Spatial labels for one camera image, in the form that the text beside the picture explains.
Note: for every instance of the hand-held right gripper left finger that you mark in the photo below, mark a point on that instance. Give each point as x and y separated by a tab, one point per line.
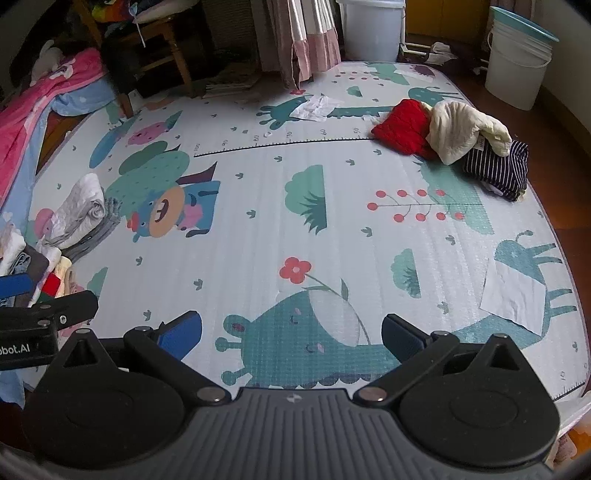
181	333

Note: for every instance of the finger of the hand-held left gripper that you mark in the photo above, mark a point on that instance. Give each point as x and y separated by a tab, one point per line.
69	308
14	285

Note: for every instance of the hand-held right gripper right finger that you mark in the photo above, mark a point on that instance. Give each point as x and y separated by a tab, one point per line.
400	336

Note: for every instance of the cream padded garment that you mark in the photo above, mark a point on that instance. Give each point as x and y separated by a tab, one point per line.
457	129

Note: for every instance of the pile of mixed clothes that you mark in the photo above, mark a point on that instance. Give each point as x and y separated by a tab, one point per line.
37	272

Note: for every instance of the grey folded garment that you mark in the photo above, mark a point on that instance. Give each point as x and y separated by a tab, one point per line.
99	230

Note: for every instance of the white quilted folded garment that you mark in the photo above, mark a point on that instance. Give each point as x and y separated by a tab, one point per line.
76	210

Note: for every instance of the flat white paper sheet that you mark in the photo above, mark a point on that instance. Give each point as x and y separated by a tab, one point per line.
515	295

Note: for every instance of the cartoon printed play mat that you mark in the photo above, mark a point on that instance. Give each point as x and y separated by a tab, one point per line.
277	207

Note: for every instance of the pink blanket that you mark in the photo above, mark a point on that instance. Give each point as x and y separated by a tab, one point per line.
27	110

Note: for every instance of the dark striped garment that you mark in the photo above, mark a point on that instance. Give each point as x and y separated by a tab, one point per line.
501	170

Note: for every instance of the light blue blanket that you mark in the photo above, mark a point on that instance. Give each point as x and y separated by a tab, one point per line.
81	99

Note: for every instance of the red knit garment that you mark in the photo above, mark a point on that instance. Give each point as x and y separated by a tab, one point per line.
400	125

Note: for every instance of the white plush toy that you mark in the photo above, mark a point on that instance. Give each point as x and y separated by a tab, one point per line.
46	60

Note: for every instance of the stack of magazines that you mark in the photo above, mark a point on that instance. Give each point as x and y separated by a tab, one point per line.
231	83

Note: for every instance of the wooden chair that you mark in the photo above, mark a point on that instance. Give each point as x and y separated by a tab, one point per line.
168	50

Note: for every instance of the white rag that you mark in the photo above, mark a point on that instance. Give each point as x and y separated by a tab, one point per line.
441	53

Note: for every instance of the colourful plush toy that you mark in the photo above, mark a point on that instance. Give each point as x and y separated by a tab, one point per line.
113	10

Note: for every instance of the white bucket with teal rim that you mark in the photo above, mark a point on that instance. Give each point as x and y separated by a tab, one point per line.
517	64

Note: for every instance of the white plastic planter tub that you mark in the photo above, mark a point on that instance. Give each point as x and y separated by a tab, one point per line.
369	30

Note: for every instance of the pink striped curtain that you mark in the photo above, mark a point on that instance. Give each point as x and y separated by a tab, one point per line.
304	37

